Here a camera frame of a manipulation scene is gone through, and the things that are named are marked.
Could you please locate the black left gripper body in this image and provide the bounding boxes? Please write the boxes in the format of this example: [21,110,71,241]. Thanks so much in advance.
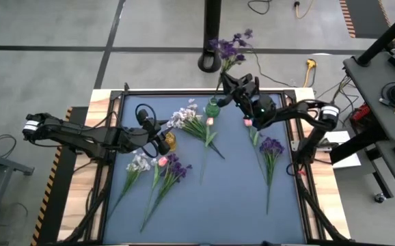
[115,118,172,156]

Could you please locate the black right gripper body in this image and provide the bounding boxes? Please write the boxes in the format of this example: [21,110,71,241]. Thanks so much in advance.
[233,74,263,105]

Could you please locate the amber glass vase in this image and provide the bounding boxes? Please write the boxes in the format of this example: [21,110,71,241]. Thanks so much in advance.
[165,132,177,152]

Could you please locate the pale pink artificial tulip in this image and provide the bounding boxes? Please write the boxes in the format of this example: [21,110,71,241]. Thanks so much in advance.
[200,117,219,185]

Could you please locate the purple artificial flower bunch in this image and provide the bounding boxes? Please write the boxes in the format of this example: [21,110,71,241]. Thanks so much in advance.
[139,152,193,233]
[258,136,286,215]
[208,29,254,100]

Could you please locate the green glass vase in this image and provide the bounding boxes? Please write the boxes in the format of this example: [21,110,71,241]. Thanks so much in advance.
[204,97,221,119]

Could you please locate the blue table mat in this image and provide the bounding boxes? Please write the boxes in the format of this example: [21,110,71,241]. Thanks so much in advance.
[102,94,307,245]

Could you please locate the red box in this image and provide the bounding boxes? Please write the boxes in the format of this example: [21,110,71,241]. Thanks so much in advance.
[350,103,371,124]

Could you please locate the grey side desk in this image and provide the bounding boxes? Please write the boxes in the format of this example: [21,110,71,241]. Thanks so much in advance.
[342,47,395,213]

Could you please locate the white paper sheet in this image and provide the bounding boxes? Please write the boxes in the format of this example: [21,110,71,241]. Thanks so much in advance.
[323,131,362,169]

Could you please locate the grey metal side table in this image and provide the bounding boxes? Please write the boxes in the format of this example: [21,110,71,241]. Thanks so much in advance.
[0,138,35,240]

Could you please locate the dark hazard-striped floor mat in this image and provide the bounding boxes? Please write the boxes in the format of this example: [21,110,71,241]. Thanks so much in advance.
[339,0,392,39]

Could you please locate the black slanted stand pole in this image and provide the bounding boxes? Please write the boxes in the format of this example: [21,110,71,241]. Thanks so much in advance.
[356,3,395,68]

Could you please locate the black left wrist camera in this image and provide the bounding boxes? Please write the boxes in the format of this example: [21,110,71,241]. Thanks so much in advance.
[135,108,152,126]

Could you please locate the long black floor cable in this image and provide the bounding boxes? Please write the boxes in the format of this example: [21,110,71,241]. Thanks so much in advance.
[248,47,299,88]

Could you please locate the black left camera cable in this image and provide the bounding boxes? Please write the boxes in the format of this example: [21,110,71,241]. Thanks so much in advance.
[135,103,161,159]

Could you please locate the black metal table frame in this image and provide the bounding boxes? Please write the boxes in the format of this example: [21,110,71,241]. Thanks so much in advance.
[60,81,352,246]

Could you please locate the black upright camera pole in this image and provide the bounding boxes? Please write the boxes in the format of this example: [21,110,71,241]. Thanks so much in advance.
[197,0,223,73]

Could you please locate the yellow plug cable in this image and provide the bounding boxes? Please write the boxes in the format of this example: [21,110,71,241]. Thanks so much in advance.
[302,58,318,88]

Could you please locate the black looped floor cable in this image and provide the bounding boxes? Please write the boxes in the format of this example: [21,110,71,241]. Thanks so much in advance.
[247,0,273,16]

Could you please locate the yellow floor cable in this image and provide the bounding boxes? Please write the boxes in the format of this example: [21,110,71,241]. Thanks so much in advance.
[293,0,316,20]

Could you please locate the black cable bundle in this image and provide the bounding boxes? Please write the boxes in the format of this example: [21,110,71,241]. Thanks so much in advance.
[315,74,359,120]

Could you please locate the black hazard-striped base plate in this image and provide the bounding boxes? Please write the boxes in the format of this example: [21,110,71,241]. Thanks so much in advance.
[29,106,89,246]

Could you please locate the black floor cable loop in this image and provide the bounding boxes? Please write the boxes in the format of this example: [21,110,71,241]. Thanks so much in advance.
[0,133,17,160]

